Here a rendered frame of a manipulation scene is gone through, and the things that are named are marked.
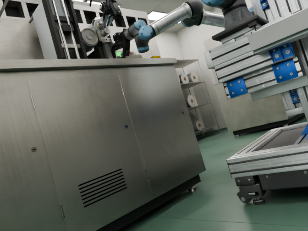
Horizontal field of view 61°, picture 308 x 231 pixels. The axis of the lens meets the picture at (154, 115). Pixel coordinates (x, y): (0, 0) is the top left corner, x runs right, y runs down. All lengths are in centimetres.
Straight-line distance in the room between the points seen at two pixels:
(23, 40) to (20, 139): 100
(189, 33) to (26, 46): 544
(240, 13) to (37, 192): 119
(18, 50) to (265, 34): 150
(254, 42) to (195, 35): 576
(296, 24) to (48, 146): 110
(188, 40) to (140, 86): 553
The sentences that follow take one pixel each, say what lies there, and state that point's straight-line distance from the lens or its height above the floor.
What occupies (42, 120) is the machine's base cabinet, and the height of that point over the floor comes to 63.
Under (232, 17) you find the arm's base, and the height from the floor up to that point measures 87.
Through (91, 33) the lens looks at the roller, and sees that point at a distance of 189.
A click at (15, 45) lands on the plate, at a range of 200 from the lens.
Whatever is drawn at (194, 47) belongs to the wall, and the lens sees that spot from 692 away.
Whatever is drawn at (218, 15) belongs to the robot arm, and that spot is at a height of 107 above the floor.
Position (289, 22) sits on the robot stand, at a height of 71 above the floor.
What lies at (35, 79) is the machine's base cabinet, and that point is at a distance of 128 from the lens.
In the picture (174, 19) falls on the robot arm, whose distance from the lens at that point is 166.
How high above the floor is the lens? 45
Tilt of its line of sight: 3 degrees up
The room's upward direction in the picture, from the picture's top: 16 degrees counter-clockwise
